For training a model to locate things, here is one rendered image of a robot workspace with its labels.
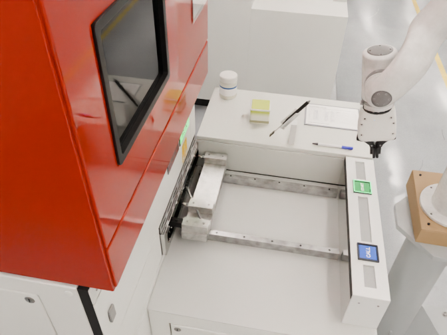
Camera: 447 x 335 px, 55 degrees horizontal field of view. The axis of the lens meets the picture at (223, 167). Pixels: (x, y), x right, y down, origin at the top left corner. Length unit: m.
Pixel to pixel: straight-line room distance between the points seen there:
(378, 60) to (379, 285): 0.56
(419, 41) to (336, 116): 0.68
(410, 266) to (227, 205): 0.70
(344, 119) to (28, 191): 1.27
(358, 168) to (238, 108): 0.52
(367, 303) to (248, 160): 0.67
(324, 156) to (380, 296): 0.56
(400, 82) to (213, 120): 0.77
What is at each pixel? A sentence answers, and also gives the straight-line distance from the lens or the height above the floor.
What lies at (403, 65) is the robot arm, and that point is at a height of 1.44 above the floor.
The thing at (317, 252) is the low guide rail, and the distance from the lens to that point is 1.37.
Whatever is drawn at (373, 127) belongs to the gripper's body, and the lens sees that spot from 1.25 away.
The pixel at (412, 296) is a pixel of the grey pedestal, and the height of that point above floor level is 0.48.
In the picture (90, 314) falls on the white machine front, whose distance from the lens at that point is 0.92.
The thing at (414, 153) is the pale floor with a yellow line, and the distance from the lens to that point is 3.30.
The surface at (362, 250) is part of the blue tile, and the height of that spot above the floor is 0.96.
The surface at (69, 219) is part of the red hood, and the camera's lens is 0.69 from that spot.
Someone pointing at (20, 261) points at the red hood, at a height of 1.27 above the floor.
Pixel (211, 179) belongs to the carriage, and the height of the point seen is 0.88.
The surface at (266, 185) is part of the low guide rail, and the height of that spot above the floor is 0.84.
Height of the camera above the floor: 1.91
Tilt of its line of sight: 42 degrees down
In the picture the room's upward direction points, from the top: 1 degrees clockwise
